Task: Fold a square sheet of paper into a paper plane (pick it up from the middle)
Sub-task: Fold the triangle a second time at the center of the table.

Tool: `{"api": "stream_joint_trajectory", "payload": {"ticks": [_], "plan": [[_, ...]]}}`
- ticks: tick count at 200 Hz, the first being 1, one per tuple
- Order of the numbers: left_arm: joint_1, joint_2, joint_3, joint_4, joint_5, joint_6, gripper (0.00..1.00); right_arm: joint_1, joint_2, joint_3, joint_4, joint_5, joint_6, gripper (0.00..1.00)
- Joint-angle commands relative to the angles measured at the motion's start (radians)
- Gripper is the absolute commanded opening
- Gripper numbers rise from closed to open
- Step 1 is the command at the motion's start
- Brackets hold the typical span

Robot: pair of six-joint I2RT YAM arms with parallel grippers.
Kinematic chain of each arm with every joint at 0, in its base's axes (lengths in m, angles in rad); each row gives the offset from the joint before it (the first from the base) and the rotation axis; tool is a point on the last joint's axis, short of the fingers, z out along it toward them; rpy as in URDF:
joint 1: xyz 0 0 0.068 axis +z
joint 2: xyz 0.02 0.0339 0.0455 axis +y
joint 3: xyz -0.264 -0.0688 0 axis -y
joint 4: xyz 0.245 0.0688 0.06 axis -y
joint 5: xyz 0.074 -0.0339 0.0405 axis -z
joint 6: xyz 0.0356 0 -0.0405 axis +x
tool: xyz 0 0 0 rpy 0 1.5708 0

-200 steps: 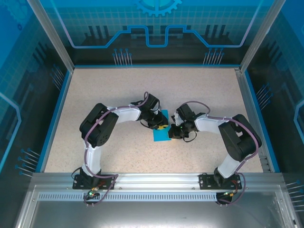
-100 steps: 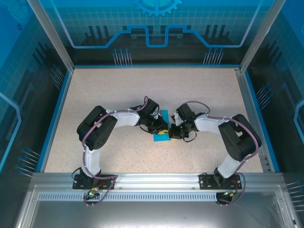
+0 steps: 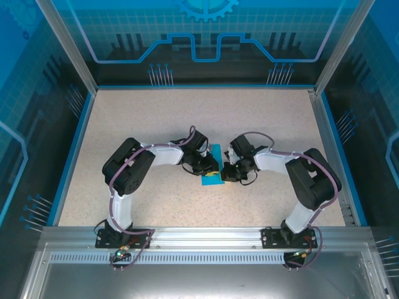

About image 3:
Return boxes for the LED cable connector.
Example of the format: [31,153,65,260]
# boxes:
[112,245,131,262]
[292,248,313,260]

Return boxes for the aluminium corner post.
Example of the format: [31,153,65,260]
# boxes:
[34,0,100,94]
[313,0,375,96]

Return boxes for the blue paper sheet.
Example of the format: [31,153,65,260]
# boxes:
[200,143,226,187]

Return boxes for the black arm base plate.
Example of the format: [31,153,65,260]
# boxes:
[261,227,319,249]
[95,229,153,249]

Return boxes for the grooved aluminium table rail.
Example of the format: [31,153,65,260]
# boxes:
[307,88,358,227]

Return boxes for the blue circuit print panel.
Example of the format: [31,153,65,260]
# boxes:
[320,0,399,299]
[0,0,94,299]

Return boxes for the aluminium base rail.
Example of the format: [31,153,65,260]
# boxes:
[40,225,375,252]

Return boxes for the slotted aluminium cable duct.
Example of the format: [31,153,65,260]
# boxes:
[49,252,291,265]

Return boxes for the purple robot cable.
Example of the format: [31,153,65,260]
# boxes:
[107,125,196,272]
[244,131,343,271]

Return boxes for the metal tray sheet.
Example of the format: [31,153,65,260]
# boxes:
[18,242,393,299]

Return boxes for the gear print enclosure panel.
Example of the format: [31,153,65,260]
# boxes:
[51,0,349,87]

